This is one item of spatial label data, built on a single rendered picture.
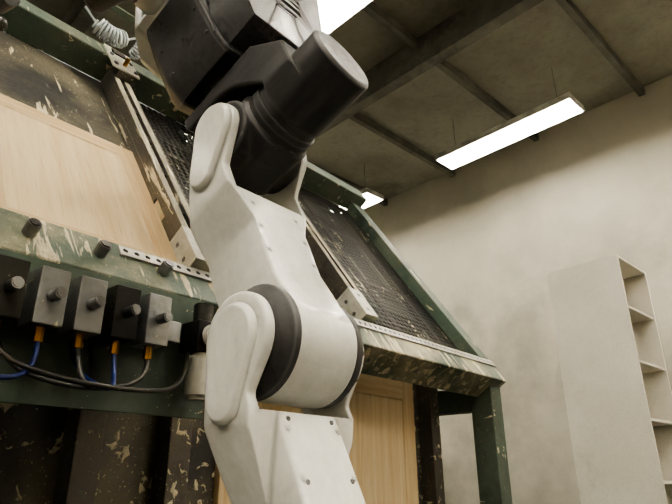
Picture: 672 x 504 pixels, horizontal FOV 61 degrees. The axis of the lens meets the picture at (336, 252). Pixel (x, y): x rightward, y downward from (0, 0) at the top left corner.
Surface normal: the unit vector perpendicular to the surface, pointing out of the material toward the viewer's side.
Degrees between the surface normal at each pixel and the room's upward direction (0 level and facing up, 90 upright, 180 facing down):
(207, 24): 100
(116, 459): 90
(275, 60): 90
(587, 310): 90
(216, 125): 90
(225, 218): 111
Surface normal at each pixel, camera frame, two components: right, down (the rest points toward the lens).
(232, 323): -0.65, -0.28
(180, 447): 0.76, -0.25
